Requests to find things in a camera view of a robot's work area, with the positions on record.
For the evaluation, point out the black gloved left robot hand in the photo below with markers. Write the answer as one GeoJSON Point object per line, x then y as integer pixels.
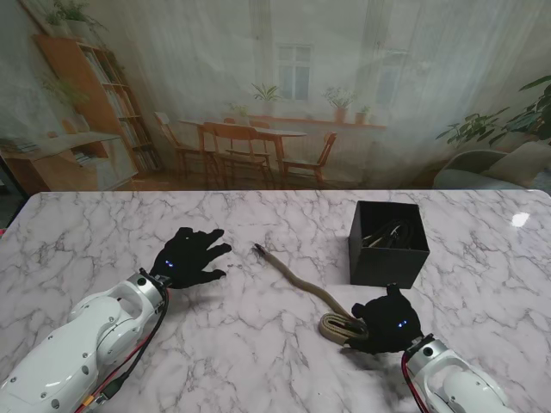
{"type": "Point", "coordinates": [193, 260]}

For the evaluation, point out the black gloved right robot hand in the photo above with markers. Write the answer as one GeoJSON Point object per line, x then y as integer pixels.
{"type": "Point", "coordinates": [389, 322]}

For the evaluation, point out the dark brown woven belt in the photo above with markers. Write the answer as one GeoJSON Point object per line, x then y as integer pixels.
{"type": "Point", "coordinates": [396, 234]}

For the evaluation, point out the beige woven belt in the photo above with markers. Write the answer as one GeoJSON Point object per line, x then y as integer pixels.
{"type": "Point", "coordinates": [301, 284]}

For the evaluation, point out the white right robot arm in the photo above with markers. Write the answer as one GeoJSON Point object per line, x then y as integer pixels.
{"type": "Point", "coordinates": [456, 383]}

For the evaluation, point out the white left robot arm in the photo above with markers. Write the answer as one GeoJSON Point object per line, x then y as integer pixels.
{"type": "Point", "coordinates": [86, 344]}

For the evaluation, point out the black belt storage box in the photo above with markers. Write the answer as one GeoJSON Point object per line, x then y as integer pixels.
{"type": "Point", "coordinates": [387, 266]}

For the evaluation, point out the printed room backdrop cloth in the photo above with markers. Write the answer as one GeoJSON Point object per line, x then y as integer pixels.
{"type": "Point", "coordinates": [275, 86]}

